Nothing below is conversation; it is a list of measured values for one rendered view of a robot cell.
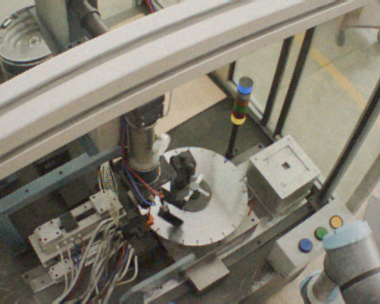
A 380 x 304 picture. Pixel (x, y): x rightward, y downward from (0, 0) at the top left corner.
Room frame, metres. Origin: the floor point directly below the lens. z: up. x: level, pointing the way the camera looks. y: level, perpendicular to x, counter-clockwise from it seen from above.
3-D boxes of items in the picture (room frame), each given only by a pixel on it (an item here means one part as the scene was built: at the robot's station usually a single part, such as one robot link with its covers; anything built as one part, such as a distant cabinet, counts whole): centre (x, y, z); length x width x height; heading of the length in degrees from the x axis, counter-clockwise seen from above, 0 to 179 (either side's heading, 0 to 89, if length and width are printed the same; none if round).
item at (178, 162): (0.64, 0.01, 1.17); 0.06 x 0.05 x 0.20; 121
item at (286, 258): (0.65, -0.43, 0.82); 0.28 x 0.11 x 0.15; 130
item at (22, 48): (1.18, 0.61, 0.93); 0.31 x 0.31 x 0.36
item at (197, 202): (0.71, -0.02, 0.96); 0.11 x 0.11 x 0.03
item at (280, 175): (0.88, -0.32, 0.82); 0.18 x 0.18 x 0.15; 40
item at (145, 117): (0.71, 0.19, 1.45); 0.35 x 0.07 x 0.28; 40
